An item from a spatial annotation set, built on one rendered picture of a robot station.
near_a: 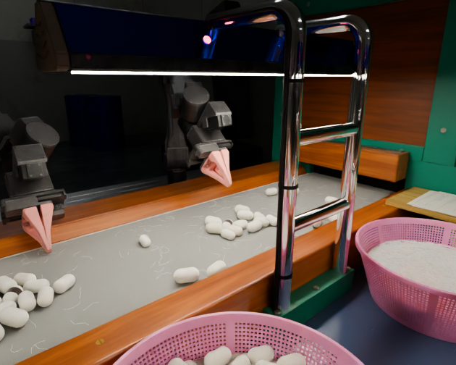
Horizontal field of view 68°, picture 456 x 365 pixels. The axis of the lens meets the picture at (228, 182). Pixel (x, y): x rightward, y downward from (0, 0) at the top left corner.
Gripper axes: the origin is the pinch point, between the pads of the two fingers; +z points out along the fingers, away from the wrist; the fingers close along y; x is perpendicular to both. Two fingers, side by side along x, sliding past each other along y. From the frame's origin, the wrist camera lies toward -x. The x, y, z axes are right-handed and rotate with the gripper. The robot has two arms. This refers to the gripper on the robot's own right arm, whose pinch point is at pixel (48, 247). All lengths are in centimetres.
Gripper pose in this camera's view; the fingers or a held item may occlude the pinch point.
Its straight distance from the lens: 66.7
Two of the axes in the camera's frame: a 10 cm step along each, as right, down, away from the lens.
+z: 4.9, 7.9, -3.7
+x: -4.2, 5.8, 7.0
